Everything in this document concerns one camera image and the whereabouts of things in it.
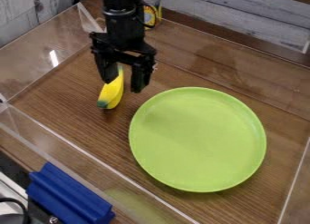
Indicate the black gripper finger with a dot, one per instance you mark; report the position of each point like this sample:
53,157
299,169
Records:
106,66
141,71

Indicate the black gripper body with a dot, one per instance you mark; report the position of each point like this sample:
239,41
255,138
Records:
128,53

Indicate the yellow toy banana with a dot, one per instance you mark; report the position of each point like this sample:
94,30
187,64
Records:
110,93

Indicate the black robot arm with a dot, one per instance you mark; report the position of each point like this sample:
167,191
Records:
124,21

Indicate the green round plate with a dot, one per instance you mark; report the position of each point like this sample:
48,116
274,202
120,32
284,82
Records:
196,139

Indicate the yellow labelled tin can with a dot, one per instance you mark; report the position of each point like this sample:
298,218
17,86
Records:
152,13

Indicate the blue plastic clamp block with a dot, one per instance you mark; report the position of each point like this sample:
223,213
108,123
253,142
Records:
65,198

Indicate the clear acrylic triangle bracket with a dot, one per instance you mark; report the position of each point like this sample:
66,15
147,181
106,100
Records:
89,23

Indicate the clear acrylic front wall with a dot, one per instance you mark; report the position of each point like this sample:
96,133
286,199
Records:
38,148

